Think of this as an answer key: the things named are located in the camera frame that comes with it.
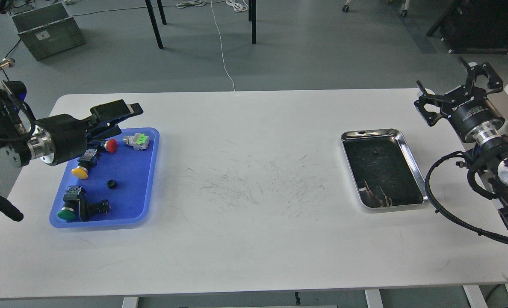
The black table leg front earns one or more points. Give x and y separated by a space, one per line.
154 24

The black switch block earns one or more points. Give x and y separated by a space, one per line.
87 209

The grey green connector part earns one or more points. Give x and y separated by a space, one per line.
138 141

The black table leg rear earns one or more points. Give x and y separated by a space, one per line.
161 11

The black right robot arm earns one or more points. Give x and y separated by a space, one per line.
487 162

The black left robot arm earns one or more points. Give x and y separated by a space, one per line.
15 119

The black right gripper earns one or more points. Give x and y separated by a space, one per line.
476 115

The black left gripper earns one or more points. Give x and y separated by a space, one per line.
60 138

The black table leg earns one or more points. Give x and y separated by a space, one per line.
161 11
253 19
154 24

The black table leg right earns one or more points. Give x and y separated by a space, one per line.
253 19

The grey storage crate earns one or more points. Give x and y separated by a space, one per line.
48 30

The black equipment case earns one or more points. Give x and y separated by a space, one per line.
474 26

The silver metal tray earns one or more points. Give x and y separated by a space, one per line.
389 181

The red push button switch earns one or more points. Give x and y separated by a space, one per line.
107 145

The green push button switch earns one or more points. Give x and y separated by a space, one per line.
73 197

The yellow push button switch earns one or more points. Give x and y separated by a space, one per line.
87 161

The blue plastic tray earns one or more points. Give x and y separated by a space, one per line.
132 170

